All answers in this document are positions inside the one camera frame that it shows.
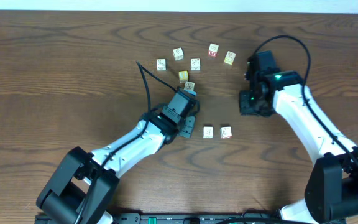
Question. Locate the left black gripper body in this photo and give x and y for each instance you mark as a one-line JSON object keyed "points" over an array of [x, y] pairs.
{"points": [[188, 130]]}

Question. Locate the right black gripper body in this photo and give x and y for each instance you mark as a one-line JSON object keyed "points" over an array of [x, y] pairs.
{"points": [[250, 103]]}

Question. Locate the white block blue side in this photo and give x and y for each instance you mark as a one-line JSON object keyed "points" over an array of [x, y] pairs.
{"points": [[208, 132]]}

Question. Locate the white block red side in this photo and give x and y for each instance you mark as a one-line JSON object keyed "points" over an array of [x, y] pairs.
{"points": [[226, 132]]}

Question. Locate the apple block blue side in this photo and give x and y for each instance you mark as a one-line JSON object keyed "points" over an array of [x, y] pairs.
{"points": [[192, 93]]}

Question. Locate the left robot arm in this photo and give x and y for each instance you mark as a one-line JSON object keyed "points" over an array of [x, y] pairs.
{"points": [[83, 184]]}

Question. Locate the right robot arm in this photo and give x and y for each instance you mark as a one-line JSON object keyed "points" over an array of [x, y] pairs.
{"points": [[331, 192]]}

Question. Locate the white block below yellow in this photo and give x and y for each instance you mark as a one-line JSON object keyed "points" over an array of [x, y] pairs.
{"points": [[189, 86]]}

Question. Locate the yellow sided block far right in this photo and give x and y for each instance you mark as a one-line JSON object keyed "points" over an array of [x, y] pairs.
{"points": [[229, 58]]}

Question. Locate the white block centre top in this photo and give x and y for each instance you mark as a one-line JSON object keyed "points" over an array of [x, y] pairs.
{"points": [[195, 64]]}

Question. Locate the red M letter block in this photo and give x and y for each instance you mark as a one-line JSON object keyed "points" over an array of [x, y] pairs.
{"points": [[213, 50]]}

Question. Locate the leftmost white letter block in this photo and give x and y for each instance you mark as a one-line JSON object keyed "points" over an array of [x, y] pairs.
{"points": [[161, 64]]}

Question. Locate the white block upper left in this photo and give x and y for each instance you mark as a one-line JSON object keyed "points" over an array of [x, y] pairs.
{"points": [[178, 54]]}

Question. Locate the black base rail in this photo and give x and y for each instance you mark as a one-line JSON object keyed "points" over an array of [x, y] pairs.
{"points": [[135, 218]]}

